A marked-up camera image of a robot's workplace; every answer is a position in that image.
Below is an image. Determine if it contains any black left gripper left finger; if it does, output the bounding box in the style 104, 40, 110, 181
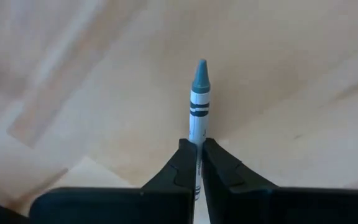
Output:
29, 139, 198, 224

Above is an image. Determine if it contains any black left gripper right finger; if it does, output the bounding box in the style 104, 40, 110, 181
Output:
202, 138, 358, 224

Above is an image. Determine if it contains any thin grey crayon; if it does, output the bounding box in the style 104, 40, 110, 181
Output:
188, 58, 211, 202

